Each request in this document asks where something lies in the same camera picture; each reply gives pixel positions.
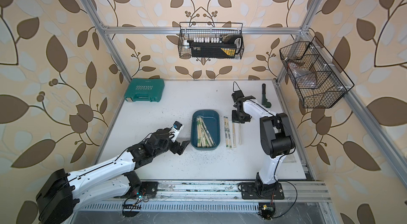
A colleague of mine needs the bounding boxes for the teal plastic storage box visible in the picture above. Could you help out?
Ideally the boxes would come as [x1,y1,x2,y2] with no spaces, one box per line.
[190,110,220,151]

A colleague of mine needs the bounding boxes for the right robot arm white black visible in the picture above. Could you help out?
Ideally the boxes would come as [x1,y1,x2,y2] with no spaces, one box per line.
[232,90,296,198]

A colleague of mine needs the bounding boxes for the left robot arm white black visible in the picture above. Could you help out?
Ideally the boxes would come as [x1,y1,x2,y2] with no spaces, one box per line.
[36,121,189,224]

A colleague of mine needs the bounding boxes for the wrapped chopsticks in box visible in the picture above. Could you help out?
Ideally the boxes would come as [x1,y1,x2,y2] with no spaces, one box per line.
[196,116,215,148]

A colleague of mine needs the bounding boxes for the black power supply box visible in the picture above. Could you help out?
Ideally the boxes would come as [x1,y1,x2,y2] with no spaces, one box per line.
[189,42,241,59]

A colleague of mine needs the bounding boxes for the green black hand tool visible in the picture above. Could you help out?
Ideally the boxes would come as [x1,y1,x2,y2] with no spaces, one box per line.
[261,83,271,108]

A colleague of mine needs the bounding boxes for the green plastic tool case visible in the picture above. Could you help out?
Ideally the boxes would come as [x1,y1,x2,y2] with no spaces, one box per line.
[124,79,165,102]

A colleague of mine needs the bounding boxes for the white grey work glove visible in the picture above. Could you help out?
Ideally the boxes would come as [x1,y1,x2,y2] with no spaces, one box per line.
[283,154,297,163]

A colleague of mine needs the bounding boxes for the plastic bag in basket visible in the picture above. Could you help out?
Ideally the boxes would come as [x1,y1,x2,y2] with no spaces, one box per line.
[288,62,316,84]

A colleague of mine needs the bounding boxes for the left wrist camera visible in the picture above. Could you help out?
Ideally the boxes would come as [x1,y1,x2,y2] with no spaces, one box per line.
[169,121,183,142]

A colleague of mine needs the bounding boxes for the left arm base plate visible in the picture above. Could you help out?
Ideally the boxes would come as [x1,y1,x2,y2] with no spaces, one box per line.
[122,181,159,199]

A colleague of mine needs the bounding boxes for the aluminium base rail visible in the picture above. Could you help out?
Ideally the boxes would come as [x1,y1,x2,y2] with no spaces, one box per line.
[79,180,332,214]

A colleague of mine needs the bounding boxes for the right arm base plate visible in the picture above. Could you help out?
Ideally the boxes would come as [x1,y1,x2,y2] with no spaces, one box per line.
[237,181,285,200]

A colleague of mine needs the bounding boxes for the black wire basket right wall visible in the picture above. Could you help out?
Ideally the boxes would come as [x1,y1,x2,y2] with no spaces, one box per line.
[279,37,355,109]

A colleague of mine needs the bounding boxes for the black wire basket wall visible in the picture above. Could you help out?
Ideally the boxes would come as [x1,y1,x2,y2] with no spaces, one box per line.
[178,21,244,59]
[279,37,355,109]

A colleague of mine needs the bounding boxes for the black wire basket back wall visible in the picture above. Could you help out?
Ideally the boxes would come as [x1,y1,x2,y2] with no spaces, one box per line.
[178,21,244,59]

